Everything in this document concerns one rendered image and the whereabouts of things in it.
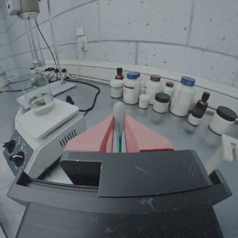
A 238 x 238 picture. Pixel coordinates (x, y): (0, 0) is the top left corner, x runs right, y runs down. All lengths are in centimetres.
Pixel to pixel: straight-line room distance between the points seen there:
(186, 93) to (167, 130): 13
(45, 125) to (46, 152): 5
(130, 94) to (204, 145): 29
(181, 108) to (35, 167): 43
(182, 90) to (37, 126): 40
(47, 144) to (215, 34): 61
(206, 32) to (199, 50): 7
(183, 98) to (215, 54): 24
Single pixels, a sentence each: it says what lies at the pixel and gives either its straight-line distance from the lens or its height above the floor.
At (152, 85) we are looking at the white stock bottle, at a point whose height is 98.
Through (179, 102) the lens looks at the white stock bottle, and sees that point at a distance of 40.
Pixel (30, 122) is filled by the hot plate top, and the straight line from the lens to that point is 28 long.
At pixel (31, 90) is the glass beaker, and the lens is 26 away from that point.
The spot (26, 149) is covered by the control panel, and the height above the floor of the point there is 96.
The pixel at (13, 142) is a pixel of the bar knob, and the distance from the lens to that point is 32.
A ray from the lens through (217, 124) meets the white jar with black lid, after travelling 42.
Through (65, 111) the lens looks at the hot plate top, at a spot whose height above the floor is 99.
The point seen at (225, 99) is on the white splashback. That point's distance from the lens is 55.
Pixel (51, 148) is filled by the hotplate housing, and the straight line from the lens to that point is 26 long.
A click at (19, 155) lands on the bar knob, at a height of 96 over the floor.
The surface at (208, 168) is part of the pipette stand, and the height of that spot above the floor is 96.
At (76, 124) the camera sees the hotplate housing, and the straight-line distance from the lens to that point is 27.
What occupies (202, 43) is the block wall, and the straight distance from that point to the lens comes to 54.
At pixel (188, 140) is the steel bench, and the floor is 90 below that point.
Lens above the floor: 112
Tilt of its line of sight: 37 degrees down
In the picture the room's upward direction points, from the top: straight up
